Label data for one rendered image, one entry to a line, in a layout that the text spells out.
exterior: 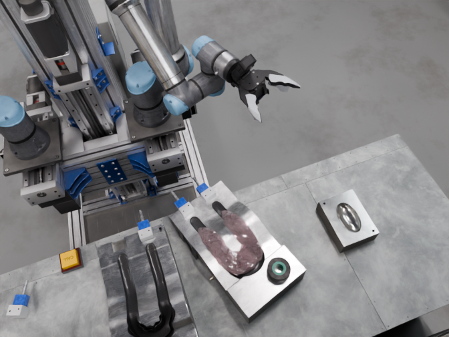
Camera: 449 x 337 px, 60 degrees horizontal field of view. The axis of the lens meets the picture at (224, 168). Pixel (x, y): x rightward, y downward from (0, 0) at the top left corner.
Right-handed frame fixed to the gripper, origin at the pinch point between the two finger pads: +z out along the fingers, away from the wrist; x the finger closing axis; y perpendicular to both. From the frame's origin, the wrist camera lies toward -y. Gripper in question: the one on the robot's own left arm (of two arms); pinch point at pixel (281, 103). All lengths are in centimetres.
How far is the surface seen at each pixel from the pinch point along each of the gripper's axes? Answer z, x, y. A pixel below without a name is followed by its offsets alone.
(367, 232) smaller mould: 34, -9, 60
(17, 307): -33, 103, 47
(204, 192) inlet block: -21, 25, 55
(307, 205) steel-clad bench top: 9, -3, 67
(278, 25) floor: -143, -137, 166
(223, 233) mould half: -2, 31, 52
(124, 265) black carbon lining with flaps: -18, 65, 49
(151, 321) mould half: 6, 69, 43
